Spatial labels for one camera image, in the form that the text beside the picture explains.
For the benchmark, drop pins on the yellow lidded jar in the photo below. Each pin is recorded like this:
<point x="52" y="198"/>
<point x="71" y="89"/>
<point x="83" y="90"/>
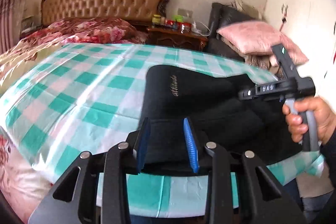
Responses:
<point x="156" y="19"/>

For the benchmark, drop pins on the pink pillow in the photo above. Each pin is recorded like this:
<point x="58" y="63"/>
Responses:
<point x="257" y="38"/>

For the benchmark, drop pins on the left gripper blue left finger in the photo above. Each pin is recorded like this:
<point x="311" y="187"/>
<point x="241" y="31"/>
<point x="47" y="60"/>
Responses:
<point x="142" y="143"/>

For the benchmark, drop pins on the right hand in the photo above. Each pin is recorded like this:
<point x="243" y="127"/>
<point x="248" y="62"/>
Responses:
<point x="324" y="116"/>

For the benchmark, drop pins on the black leather armchair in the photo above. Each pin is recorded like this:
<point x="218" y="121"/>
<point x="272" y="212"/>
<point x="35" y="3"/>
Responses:
<point x="224" y="24"/>

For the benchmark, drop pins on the plaid folded blanket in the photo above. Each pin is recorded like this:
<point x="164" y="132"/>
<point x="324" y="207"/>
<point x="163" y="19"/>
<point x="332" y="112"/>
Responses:
<point x="262" y="62"/>

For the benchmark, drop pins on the red floral quilt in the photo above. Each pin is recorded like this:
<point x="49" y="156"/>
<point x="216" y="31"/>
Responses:
<point x="34" y="48"/>

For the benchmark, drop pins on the black fleece pants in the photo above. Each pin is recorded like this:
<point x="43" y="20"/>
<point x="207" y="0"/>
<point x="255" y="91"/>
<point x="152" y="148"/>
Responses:
<point x="212" y="104"/>

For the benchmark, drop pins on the wooden nightstand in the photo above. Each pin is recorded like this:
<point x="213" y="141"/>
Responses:
<point x="175" y="39"/>

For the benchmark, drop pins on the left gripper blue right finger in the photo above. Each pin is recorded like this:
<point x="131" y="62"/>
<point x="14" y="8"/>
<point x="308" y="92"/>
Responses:
<point x="191" y="144"/>

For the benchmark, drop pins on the green white checkered sheet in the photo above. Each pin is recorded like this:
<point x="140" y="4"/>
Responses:
<point x="88" y="97"/>

